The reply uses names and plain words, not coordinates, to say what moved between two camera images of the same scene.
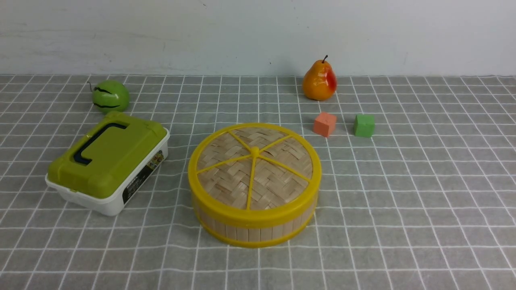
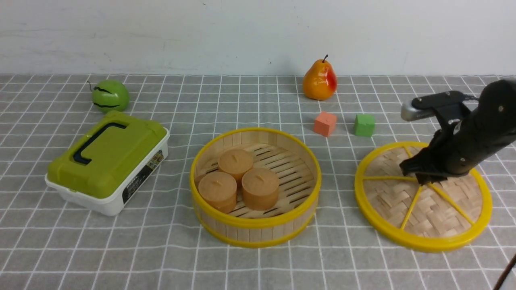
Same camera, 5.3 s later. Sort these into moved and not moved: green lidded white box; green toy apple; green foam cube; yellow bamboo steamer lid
Moved: yellow bamboo steamer lid
Not moved: green lidded white box; green toy apple; green foam cube
